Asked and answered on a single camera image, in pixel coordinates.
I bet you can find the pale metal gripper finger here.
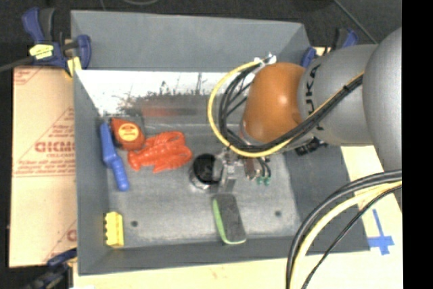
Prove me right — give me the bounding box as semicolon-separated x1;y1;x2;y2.
212;158;225;185
223;162;238;196

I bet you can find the black round cup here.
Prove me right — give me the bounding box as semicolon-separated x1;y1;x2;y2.
188;152;223;192

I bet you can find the grey and green sponge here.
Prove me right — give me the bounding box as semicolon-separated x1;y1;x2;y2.
210;193;248;246

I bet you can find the orange toy lobster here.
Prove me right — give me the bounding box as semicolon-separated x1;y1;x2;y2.
127;131;193;175

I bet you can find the grey metal bin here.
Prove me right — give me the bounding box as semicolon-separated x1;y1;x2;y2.
70;9;370;275

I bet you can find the orange tape measure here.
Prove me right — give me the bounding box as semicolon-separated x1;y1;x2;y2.
109;116;147;152

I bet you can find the blue plastic tool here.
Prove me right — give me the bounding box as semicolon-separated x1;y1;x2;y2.
99;121;131;192

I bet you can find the yellow toy brick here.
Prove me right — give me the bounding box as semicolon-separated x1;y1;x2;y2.
102;210;125;248

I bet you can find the brown cardboard board red print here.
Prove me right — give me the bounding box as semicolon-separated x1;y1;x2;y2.
8;65;78;268

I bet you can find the black cylinder on white bracket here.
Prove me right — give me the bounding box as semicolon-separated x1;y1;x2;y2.
294;137;328;156

